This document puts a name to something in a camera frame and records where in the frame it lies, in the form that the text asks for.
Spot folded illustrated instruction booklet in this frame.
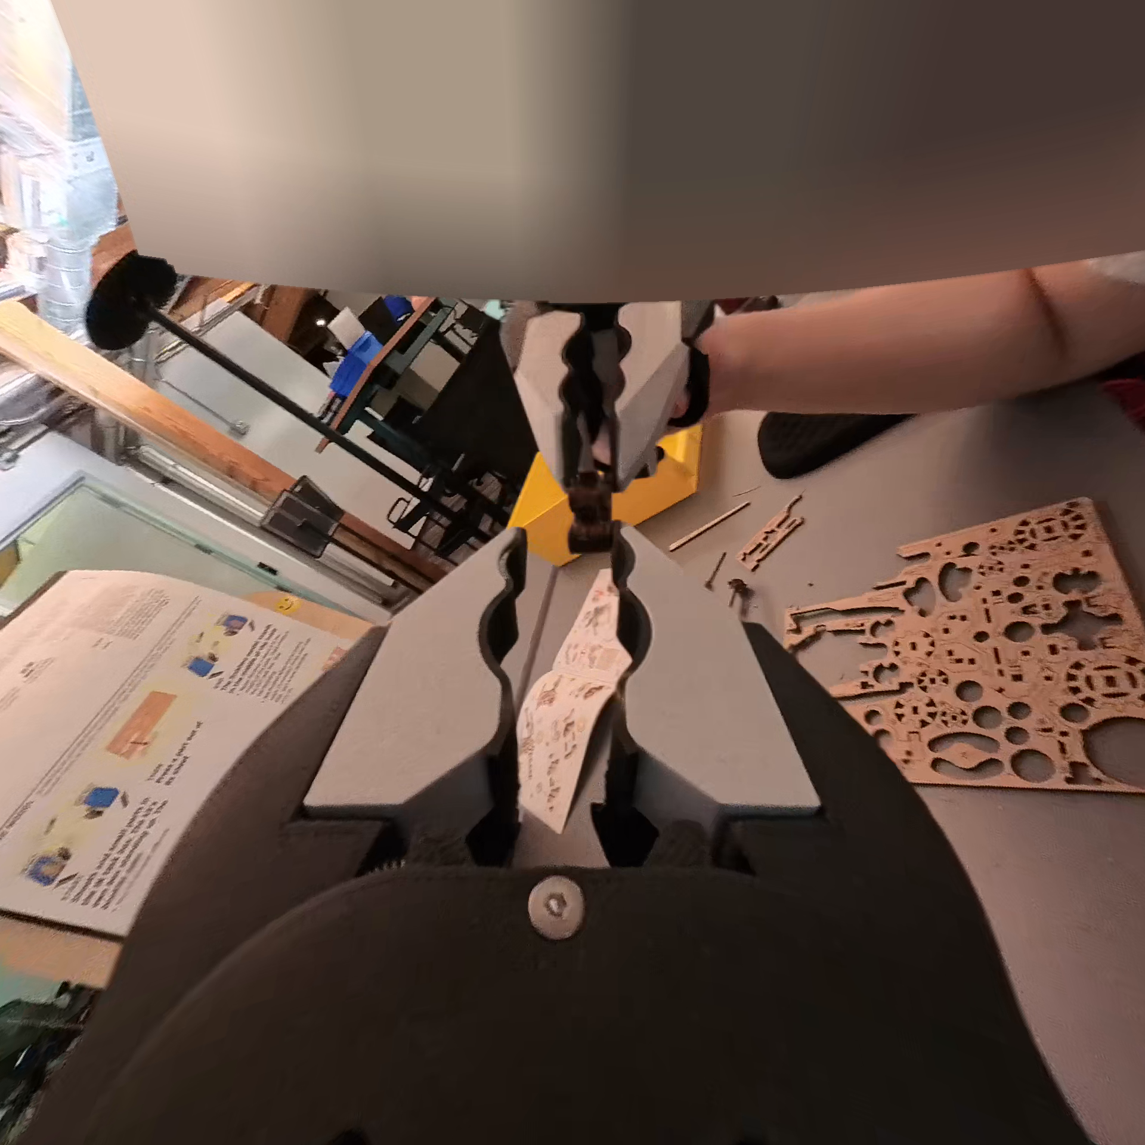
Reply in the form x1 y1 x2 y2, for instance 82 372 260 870
515 568 632 836

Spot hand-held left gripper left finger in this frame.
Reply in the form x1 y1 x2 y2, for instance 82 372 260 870
302 527 530 842

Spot black rod with round end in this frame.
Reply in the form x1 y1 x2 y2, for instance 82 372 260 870
85 253 506 543

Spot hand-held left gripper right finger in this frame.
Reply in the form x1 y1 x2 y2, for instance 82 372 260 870
610 524 822 823

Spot workbench with teal frame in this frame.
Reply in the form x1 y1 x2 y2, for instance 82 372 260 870
315 298 470 460

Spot blue storage bin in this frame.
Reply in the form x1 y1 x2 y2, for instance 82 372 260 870
328 332 384 400

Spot small wooden frame offcut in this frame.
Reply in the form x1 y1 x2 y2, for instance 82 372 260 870
735 494 804 572

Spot printed instruction sheet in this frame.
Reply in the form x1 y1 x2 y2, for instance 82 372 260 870
0 569 378 938

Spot black wire basket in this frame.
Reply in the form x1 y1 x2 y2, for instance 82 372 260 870
259 477 344 561

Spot wooden beam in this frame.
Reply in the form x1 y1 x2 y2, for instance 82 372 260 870
0 300 452 587

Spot person's right forearm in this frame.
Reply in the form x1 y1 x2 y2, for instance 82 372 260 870
697 256 1145 419

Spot cardboard board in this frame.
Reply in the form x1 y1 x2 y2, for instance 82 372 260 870
0 911 125 989

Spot laser-cut wooden parts sheet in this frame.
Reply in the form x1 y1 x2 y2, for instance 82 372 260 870
783 499 1145 795

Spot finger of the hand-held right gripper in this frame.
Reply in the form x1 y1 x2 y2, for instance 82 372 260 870
514 307 596 491
601 301 710 491

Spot small dark wooden model part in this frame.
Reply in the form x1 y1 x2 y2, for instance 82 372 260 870
565 474 620 553

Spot yellow box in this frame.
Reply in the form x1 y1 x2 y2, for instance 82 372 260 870
508 425 704 566

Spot silver duct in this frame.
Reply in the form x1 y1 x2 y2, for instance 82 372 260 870
33 210 119 328

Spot thin wooden stick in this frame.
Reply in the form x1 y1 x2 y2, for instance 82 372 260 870
669 500 753 553

